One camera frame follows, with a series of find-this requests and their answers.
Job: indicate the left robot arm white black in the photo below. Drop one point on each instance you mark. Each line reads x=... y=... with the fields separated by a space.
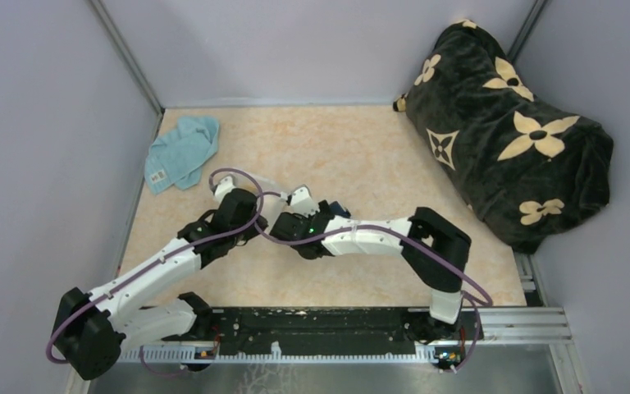
x=94 y=328

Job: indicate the light blue towel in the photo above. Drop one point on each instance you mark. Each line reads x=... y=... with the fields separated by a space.
x=176 y=158

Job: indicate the aluminium frame rail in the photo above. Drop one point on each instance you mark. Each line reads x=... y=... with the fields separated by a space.
x=510 y=326

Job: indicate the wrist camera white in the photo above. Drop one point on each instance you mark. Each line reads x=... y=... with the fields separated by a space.
x=301 y=202
x=224 y=187

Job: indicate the black floral blanket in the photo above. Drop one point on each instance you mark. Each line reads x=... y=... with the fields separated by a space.
x=527 y=169

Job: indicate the white plastic card tray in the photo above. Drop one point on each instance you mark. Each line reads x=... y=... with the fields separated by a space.
x=274 y=199

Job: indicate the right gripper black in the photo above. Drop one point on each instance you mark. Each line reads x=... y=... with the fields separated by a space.
x=324 y=208

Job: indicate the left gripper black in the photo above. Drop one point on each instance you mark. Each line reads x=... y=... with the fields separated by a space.
x=252 y=230

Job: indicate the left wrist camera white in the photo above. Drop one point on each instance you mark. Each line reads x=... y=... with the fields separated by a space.
x=224 y=187

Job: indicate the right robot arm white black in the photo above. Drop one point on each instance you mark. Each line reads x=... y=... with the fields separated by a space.
x=435 y=249

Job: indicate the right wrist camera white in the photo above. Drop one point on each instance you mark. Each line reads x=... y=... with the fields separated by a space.
x=301 y=202

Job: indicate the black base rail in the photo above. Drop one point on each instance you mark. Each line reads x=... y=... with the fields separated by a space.
x=328 y=331

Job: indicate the navy blue card holder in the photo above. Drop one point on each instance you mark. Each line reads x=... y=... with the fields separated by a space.
x=339 y=210

